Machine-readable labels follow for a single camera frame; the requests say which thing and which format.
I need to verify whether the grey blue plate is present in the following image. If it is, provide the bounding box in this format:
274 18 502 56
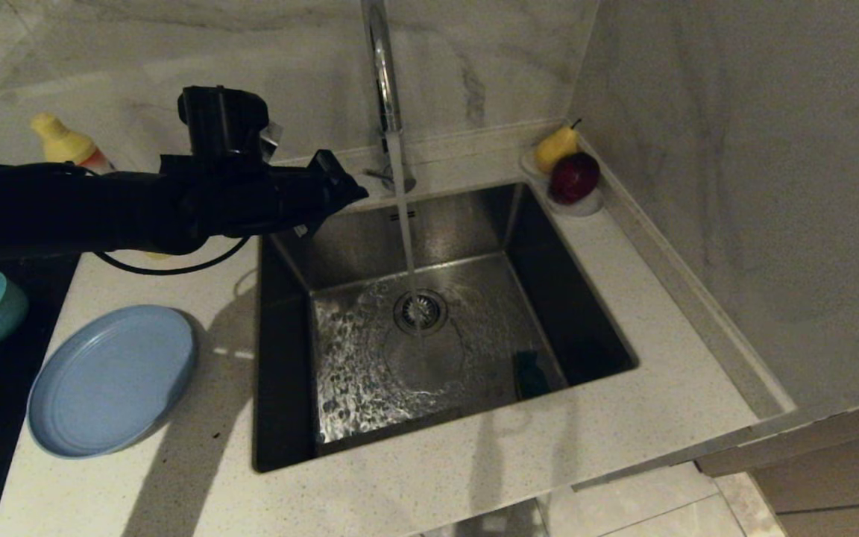
27 304 197 459

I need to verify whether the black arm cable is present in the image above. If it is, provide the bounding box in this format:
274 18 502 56
0 235 251 398

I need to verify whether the running water stream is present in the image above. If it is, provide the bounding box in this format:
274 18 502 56
387 131 424 330

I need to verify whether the orange label dish soap bottle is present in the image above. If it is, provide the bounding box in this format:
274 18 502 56
31 112 175 262

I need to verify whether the dark red apple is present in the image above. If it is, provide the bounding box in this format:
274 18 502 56
547 151 602 206

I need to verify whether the yellow pear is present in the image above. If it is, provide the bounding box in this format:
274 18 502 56
534 118 583 174

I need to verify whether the round metal drain strainer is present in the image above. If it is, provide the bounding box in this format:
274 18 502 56
392 289 450 336

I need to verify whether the small white dish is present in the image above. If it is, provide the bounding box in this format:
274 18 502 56
520 148 605 218

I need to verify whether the stainless steel sink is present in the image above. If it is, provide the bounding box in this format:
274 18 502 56
253 181 639 473

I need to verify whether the yellow green sponge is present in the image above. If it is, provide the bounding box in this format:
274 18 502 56
513 349 550 400

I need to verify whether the chrome faucet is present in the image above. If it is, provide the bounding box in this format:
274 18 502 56
361 0 417 195

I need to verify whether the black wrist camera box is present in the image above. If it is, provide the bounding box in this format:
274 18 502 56
257 123 285 161

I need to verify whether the black glass cooktop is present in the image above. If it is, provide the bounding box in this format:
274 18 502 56
0 254 81 537

